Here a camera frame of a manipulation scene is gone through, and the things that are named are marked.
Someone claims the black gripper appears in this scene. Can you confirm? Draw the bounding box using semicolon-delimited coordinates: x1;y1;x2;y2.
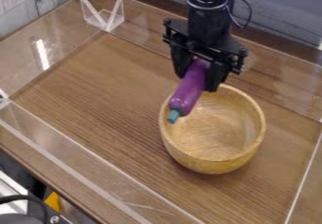
161;18;248;92

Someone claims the purple toy eggplant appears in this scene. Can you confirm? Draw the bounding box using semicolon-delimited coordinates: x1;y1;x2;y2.
167;58;208;123

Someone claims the brown wooden bowl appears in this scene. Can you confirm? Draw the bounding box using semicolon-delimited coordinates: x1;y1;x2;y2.
159;85;267;174

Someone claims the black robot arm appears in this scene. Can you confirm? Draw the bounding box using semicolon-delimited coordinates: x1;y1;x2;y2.
161;0;252;92

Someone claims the yellow warning sticker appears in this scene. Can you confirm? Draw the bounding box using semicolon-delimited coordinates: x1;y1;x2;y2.
44;192;61;212

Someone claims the clear acrylic corner bracket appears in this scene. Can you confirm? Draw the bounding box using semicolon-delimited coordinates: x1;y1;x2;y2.
80;0;124;32

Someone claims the clear acrylic barrier wall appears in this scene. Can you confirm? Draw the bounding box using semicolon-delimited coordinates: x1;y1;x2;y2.
0;0;322;224

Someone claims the black cable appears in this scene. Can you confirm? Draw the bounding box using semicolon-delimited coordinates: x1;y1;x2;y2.
0;194;49;224

